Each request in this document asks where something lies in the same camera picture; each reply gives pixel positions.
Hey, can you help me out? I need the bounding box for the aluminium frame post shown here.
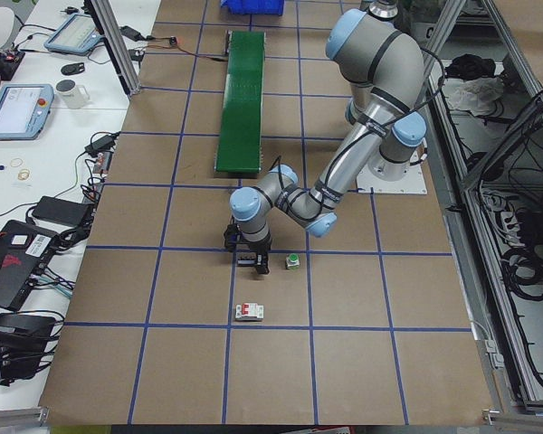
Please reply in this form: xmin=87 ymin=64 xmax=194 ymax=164
xmin=84 ymin=0 xmax=141 ymax=98

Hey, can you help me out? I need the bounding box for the teach pendant far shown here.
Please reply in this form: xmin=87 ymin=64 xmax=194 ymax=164
xmin=43 ymin=13 xmax=102 ymax=56

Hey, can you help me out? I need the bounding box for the teach pendant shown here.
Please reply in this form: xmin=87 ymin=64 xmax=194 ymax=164
xmin=0 ymin=84 xmax=54 ymax=140
xmin=43 ymin=13 xmax=102 ymax=56

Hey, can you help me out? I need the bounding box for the green conveyor belt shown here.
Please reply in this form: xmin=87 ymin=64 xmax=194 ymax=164
xmin=214 ymin=31 xmax=265 ymax=175

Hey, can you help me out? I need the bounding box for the white mug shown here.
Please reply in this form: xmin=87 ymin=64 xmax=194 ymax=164
xmin=55 ymin=80 xmax=91 ymax=109

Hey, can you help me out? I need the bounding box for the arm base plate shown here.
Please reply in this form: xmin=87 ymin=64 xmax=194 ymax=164
xmin=356 ymin=152 xmax=427 ymax=195

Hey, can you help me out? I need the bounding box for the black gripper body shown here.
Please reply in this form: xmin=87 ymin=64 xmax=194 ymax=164
xmin=224 ymin=223 xmax=272 ymax=267

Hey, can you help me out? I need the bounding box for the black power adapter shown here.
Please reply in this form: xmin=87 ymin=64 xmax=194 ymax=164
xmin=32 ymin=196 xmax=93 ymax=227

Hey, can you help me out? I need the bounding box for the green push button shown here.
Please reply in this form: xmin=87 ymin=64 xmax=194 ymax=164
xmin=285 ymin=253 xmax=300 ymax=269

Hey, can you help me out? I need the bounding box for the black round puck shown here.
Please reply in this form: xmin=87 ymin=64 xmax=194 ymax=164
xmin=61 ymin=62 xmax=85 ymax=76

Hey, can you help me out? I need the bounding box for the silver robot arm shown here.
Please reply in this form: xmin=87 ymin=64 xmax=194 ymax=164
xmin=224 ymin=8 xmax=426 ymax=275

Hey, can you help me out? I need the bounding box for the red black power cable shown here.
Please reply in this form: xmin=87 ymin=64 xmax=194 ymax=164
xmin=145 ymin=41 xmax=230 ymax=62

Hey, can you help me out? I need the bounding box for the blue plastic bin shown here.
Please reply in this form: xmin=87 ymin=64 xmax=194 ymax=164
xmin=220 ymin=0 xmax=285 ymax=16

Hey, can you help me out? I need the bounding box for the teach pendant near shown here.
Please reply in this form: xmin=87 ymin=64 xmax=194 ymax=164
xmin=0 ymin=84 xmax=54 ymax=140

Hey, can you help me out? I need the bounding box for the red white circuit breaker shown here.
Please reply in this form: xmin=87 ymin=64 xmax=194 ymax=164
xmin=234 ymin=302 xmax=264 ymax=322

